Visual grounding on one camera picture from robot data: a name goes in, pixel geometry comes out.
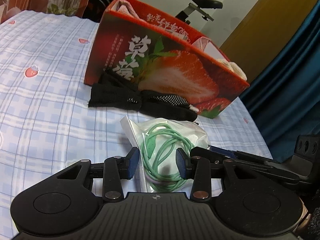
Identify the blue curtain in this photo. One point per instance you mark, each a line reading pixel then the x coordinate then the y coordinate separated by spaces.
pixel 287 92

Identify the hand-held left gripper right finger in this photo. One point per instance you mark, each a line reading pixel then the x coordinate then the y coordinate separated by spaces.
pixel 180 163

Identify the black exercise bike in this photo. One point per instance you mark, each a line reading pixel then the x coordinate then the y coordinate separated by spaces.
pixel 205 1

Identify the red strawberry cardboard box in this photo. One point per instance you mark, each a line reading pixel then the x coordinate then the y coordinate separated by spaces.
pixel 175 80

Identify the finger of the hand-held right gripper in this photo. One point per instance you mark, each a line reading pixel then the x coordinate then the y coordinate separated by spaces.
pixel 275 171
pixel 223 151

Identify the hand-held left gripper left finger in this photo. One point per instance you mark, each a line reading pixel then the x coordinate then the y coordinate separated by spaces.
pixel 132 163

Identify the pink cream knitted cloth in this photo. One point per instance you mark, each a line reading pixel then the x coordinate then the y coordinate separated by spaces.
pixel 232 67

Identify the wooden door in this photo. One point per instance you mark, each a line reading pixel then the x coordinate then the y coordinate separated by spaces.
pixel 262 22

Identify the black fabric wrap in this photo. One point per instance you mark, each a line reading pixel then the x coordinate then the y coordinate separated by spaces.
pixel 117 95

